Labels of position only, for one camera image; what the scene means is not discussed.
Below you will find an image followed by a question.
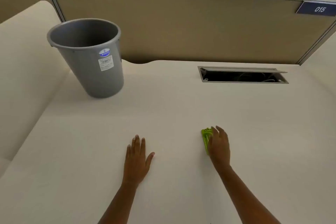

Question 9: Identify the person's right hand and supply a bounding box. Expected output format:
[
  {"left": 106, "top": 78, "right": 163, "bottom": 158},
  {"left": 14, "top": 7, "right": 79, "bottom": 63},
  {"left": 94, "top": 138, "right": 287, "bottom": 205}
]
[{"left": 207, "top": 126, "right": 232, "bottom": 172}]

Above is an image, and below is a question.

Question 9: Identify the person's left hand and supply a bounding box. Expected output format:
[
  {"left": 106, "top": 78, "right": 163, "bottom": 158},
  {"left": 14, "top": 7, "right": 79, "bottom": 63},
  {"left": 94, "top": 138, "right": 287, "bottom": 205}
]
[{"left": 122, "top": 135, "right": 155, "bottom": 186}]

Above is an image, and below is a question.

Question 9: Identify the person's right forearm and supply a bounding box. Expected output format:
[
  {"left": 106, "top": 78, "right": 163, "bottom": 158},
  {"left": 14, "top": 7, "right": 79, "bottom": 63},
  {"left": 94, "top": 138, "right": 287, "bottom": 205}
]
[{"left": 215, "top": 165, "right": 282, "bottom": 224}]

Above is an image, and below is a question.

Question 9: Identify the person's left forearm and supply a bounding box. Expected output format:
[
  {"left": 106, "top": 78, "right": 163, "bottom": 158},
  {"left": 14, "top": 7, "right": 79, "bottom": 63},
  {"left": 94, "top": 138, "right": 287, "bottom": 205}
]
[{"left": 98, "top": 180, "right": 140, "bottom": 224}]

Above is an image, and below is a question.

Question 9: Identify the grey plastic waste bin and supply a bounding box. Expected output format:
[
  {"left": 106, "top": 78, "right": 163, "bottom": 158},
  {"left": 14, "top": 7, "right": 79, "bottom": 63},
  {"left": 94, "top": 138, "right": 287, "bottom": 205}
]
[{"left": 47, "top": 18, "right": 125, "bottom": 99}]

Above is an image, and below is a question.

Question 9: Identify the wide beige partition panel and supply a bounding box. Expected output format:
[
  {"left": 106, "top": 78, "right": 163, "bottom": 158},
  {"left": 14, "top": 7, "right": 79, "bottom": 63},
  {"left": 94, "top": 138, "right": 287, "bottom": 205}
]
[{"left": 48, "top": 0, "right": 336, "bottom": 66}]

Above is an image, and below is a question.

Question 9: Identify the blue number sign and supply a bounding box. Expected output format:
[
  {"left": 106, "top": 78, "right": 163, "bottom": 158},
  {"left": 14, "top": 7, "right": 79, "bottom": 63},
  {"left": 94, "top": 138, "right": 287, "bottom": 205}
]
[{"left": 295, "top": 0, "right": 336, "bottom": 17}]

